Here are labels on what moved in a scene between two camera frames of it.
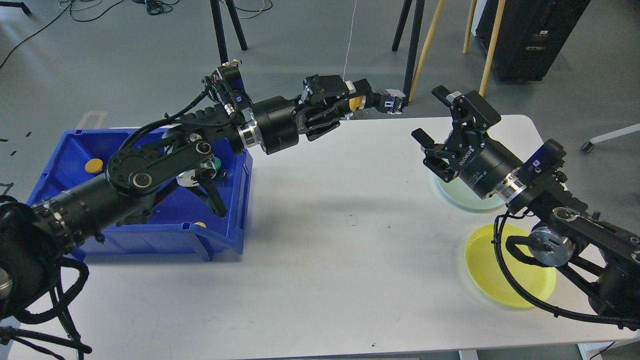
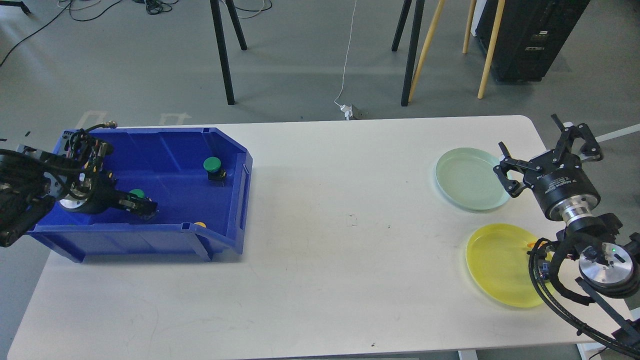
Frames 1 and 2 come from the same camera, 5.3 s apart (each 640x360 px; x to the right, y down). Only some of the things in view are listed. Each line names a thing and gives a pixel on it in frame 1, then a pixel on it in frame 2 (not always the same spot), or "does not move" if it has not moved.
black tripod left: (218, 19) does not move
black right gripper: (468, 153) to (556, 176)
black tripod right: (414, 44) does not move
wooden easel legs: (431, 33) does not move
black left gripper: (277, 122) to (95, 191)
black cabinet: (531, 35) does not move
